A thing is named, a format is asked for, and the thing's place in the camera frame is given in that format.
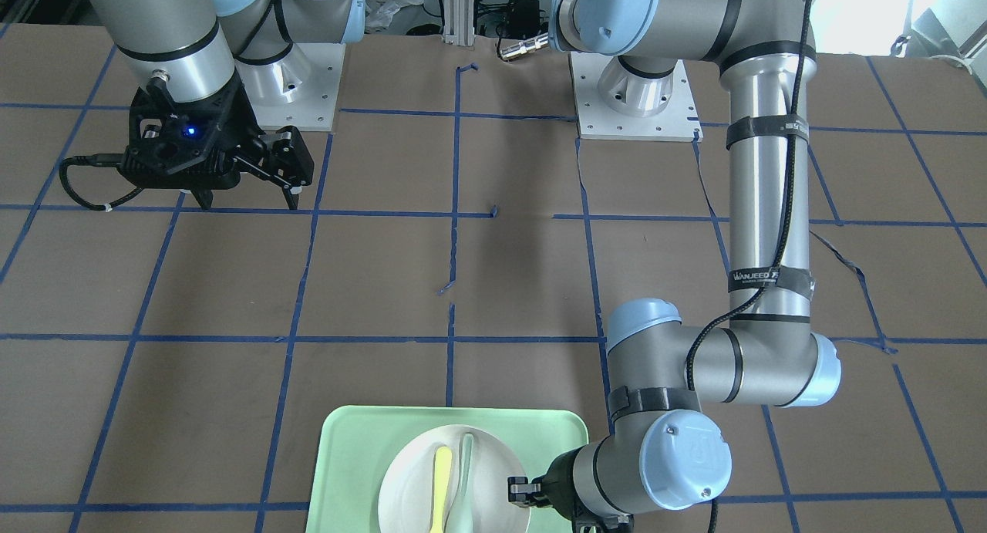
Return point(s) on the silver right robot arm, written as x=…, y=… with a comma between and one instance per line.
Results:
x=204, y=67

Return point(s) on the aluminium frame post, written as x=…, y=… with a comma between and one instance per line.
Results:
x=458, y=22

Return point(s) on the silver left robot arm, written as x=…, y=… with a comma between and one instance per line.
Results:
x=664, y=453

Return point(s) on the cream round plate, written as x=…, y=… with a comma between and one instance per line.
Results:
x=405, y=495

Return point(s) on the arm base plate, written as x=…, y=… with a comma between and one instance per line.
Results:
x=613, y=104
x=300, y=90

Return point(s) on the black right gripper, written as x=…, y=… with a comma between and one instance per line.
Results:
x=242, y=124

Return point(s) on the pale green plastic spoon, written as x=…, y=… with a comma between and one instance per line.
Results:
x=460, y=517

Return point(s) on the light green plastic tray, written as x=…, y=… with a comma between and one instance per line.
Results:
x=358, y=444

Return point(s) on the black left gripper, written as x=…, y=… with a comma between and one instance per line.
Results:
x=561, y=480

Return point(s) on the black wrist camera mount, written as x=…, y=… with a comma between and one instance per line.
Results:
x=181, y=145

